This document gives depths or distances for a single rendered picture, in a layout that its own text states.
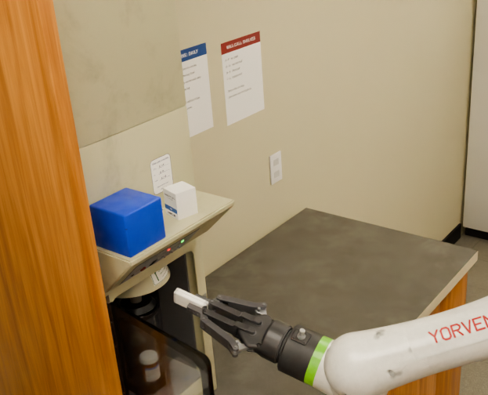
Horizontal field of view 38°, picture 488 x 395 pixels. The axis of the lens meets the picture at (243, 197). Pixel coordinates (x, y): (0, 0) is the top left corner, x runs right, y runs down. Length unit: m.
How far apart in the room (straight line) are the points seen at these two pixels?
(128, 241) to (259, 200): 1.31
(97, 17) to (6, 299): 0.64
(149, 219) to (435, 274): 1.25
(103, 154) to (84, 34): 0.23
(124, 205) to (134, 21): 0.36
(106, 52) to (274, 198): 1.43
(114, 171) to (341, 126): 1.73
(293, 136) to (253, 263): 0.55
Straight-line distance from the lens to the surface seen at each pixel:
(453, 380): 2.79
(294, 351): 1.28
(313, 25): 2.74
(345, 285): 2.30
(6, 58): 1.27
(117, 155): 1.43
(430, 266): 2.42
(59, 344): 1.53
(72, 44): 1.33
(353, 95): 3.07
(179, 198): 1.47
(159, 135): 1.50
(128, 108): 1.43
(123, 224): 1.33
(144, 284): 1.61
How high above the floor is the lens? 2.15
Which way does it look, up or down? 24 degrees down
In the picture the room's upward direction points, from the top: 4 degrees counter-clockwise
